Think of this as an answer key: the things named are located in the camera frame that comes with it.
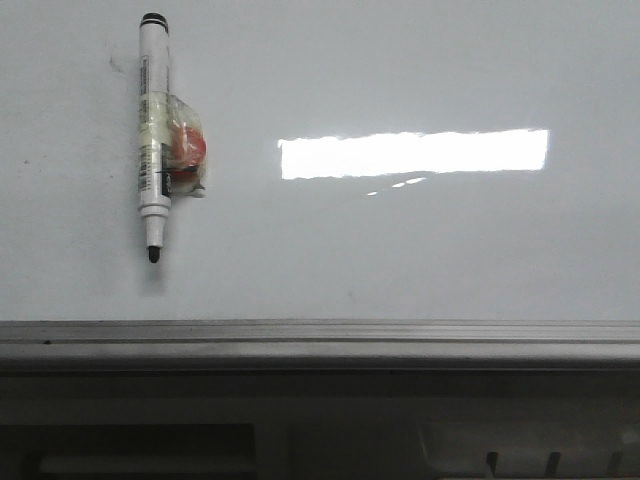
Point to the white black whiteboard marker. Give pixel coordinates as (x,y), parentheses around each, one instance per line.
(154,132)

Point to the white whiteboard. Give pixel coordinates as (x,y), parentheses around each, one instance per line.
(399,160)

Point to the red magnet taped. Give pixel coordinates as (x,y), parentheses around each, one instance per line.
(187,161)

